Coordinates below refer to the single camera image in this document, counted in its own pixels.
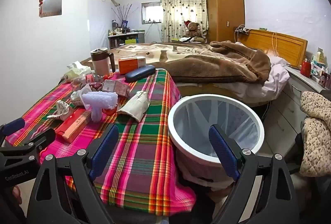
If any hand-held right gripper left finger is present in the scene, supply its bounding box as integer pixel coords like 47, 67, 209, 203
27, 124, 119, 224

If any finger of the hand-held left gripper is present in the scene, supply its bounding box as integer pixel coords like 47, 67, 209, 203
0, 128, 56, 163
0, 118, 26, 147

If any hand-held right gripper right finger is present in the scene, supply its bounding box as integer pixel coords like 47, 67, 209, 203
208, 124, 304, 224

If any long red box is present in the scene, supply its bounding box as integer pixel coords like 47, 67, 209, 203
55, 107, 93, 144

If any printed wrapper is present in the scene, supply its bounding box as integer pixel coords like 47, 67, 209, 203
47, 100, 71, 119

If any white round bin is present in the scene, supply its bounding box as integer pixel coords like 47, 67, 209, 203
168, 94, 265, 192

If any white foam fruit net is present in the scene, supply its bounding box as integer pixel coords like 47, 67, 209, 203
81, 92, 119, 122

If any white paper bag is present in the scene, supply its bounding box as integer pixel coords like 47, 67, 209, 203
117, 90, 151, 121

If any person's left hand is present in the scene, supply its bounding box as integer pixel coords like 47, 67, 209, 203
10, 185, 23, 205

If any pink green plaid tablecloth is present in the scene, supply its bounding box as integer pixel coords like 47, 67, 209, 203
5, 69, 197, 214

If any grey drawer cabinet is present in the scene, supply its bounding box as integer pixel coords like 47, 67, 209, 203
264, 65, 331, 160

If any dark chair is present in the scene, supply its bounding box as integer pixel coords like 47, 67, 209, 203
283, 123, 311, 175

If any pale green tissue pack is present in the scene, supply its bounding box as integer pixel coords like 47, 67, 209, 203
63, 61, 91, 82

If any dark blue glasses case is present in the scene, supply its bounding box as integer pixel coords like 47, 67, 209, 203
125, 65, 156, 83

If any brown plush blanket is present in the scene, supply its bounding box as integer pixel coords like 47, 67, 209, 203
79, 41, 271, 83

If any brown lidded tumbler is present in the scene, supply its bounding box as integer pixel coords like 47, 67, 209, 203
90, 47, 116, 77

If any orange cardboard box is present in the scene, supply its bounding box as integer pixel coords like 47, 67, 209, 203
118, 57, 146, 75

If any pale pink quilt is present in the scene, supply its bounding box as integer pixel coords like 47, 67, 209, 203
178, 56, 291, 104

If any floral quilted jacket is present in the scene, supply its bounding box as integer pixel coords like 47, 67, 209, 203
300, 91, 331, 178

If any grey desk with bottles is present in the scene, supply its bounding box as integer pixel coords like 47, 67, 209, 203
107, 30, 145, 50

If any red jar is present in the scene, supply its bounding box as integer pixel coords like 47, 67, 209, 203
300, 58, 312, 77

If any wooden bed headboard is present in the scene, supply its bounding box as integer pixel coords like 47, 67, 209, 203
237, 29, 308, 67

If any brown teddy bear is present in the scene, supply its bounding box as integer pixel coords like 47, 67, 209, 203
183, 20, 205, 43

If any red face mug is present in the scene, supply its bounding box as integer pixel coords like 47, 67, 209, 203
319, 71, 331, 88

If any blue vase with branches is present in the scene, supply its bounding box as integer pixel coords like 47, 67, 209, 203
111, 4, 139, 28

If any stack of medicine boxes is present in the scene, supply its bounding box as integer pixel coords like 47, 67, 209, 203
310, 47, 329, 76

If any wooden wardrobe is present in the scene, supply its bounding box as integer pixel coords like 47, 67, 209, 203
205, 0, 246, 43

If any patterned window curtain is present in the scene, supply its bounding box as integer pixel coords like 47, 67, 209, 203
160, 0, 209, 42

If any shiny wall poster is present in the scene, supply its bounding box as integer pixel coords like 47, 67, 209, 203
39, 0, 63, 18

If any small wall window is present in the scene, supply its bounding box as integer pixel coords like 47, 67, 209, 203
141, 2, 163, 25

